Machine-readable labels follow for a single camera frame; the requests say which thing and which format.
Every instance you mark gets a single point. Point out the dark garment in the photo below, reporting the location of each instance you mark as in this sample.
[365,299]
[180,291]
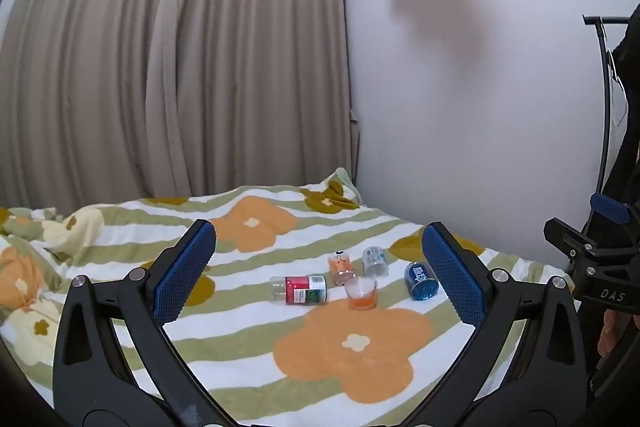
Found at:
[631,117]

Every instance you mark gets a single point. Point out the red and green label bottle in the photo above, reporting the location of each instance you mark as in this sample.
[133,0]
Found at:
[300,290]

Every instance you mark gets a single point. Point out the floral striped blanket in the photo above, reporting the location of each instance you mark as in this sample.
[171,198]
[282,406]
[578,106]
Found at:
[310,357]

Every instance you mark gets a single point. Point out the orange translucent cup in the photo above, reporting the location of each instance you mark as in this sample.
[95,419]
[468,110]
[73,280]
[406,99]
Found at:
[361,294]

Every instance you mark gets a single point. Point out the small orange printed bottle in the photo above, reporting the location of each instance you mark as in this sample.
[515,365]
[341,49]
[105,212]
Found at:
[341,268]

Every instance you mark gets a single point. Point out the black coat rack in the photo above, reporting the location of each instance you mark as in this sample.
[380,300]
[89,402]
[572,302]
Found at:
[606,107]

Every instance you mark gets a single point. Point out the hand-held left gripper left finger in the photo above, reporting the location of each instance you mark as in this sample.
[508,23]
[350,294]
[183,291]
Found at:
[184,274]

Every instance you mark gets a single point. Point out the blue can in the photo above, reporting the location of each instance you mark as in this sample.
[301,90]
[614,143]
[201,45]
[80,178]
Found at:
[421,282]

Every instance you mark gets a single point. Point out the beige curtain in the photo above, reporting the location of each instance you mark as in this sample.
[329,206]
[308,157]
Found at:
[175,57]

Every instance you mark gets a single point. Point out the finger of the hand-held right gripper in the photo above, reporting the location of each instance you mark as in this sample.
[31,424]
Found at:
[567,237]
[607,207]

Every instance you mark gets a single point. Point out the person's right hand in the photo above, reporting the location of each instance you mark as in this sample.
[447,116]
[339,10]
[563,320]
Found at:
[609,332]

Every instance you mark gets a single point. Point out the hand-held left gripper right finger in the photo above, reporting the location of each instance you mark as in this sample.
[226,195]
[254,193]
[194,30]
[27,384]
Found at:
[454,278]

